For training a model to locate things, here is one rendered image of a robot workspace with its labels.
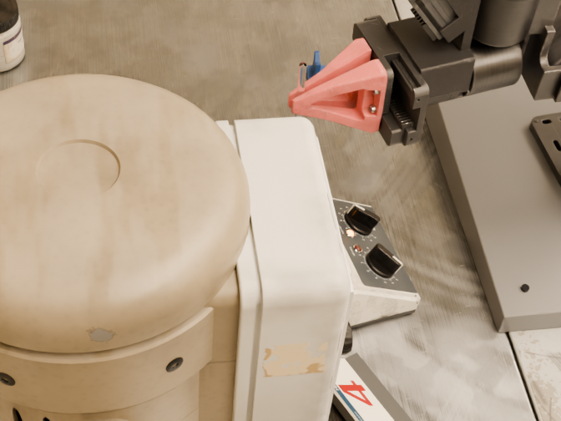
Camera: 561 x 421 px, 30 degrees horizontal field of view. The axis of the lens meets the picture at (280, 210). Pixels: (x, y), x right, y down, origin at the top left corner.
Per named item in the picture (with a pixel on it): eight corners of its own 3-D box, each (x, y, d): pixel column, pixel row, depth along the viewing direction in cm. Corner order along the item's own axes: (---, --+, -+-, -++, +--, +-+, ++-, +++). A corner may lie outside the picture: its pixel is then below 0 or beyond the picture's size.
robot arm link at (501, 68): (470, 56, 86) (543, 38, 88) (440, 10, 89) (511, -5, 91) (453, 113, 91) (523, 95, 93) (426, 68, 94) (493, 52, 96)
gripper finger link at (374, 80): (304, 93, 83) (411, 68, 85) (272, 38, 87) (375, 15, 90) (299, 153, 88) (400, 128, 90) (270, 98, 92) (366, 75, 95)
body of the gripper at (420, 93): (409, 93, 83) (491, 73, 85) (358, 16, 90) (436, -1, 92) (399, 150, 88) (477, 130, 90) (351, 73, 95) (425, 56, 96)
